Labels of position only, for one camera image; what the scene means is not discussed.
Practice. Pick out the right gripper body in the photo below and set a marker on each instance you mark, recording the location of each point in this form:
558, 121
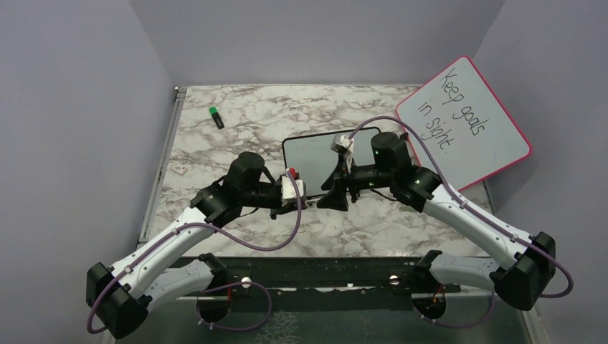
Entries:
353, 176

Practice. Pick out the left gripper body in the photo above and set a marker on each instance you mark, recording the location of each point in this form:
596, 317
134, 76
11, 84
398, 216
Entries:
267, 199

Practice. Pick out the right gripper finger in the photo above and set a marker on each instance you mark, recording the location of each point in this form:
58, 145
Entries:
336, 172
335, 199

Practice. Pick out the black framed small whiteboard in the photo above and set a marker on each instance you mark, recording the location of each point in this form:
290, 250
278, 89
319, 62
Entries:
311, 156

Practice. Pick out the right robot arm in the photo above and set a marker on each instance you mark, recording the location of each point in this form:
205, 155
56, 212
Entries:
520, 265

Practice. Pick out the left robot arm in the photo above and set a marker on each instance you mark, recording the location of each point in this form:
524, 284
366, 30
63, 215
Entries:
121, 295

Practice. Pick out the pink framed written whiteboard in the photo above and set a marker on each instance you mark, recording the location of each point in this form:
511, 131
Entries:
457, 122

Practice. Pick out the small white tag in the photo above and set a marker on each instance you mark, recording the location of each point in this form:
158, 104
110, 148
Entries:
179, 169

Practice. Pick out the green highlighter pen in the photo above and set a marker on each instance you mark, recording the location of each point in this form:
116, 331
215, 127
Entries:
216, 117

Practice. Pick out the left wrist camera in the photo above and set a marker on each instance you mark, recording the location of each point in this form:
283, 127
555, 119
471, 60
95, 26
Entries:
290, 184

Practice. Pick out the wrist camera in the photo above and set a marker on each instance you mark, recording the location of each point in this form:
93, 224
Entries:
342, 144
290, 184

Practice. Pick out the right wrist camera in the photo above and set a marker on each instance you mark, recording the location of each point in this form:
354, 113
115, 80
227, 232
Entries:
342, 144

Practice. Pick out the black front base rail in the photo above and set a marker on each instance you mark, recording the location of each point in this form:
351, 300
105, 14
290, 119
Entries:
254, 284

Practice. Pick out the aluminium frame rail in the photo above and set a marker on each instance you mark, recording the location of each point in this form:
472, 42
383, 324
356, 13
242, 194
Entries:
126, 156

